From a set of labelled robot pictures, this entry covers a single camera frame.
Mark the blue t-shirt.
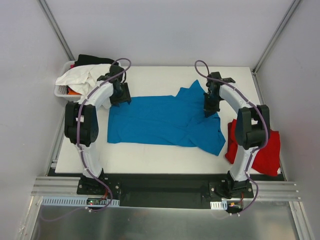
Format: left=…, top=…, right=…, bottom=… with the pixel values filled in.
left=106, top=80, right=226, bottom=156

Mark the white laundry basket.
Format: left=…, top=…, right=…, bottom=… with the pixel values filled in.
left=54, top=59, right=122, bottom=102

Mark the red t-shirt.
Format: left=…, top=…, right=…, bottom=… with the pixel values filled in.
left=225, top=119, right=281, bottom=177

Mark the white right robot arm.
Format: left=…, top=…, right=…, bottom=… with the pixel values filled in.
left=204, top=72, right=270, bottom=199

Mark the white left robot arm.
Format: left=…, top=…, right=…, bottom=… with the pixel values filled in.
left=64, top=65, right=131, bottom=195

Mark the white t-shirt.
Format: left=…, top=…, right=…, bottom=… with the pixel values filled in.
left=55, top=62, right=113, bottom=110

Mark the orange garment in basket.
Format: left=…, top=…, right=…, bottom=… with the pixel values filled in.
left=67, top=88, right=81, bottom=95

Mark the black t-shirt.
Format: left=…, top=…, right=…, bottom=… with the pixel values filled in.
left=74, top=54, right=115, bottom=67

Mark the black robot base mount plate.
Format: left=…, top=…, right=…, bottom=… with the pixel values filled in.
left=76, top=174, right=254, bottom=209

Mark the white slotted cable duct right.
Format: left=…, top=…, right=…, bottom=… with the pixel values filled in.
left=210, top=200, right=228, bottom=211

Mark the white slotted cable duct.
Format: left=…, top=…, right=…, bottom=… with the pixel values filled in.
left=42, top=196, right=120, bottom=208
left=210, top=200, right=228, bottom=211

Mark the aluminium frame post left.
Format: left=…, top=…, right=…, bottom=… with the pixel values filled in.
left=37, top=0, right=75, bottom=61

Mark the aluminium frame post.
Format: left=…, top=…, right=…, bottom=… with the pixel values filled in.
left=37, top=0, right=75, bottom=61
left=251, top=0, right=303, bottom=76

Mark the white slotted cable duct left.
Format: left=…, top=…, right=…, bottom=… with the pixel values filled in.
left=42, top=196, right=120, bottom=208

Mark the aluminium table edge rail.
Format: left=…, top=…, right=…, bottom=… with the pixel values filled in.
left=31, top=176, right=303, bottom=202

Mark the aluminium frame post right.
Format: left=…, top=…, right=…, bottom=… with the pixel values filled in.
left=251, top=0, right=303, bottom=76

